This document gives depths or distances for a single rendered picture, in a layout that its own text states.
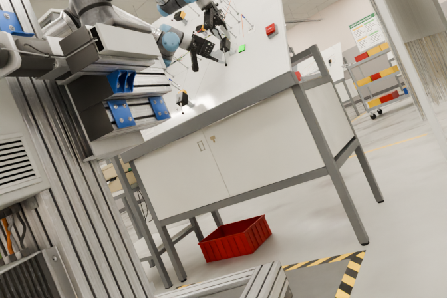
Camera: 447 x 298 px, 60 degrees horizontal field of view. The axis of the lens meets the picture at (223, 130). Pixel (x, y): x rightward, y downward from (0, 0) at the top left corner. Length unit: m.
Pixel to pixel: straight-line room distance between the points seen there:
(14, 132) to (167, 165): 1.35
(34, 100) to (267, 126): 1.10
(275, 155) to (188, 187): 0.57
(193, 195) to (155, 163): 0.30
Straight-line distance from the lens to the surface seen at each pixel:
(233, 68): 2.04
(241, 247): 2.47
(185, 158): 2.18
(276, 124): 1.88
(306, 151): 1.86
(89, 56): 0.99
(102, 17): 1.34
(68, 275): 1.10
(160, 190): 2.36
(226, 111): 1.94
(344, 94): 8.69
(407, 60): 1.87
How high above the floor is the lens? 0.71
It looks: 1 degrees up
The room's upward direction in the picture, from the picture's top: 23 degrees counter-clockwise
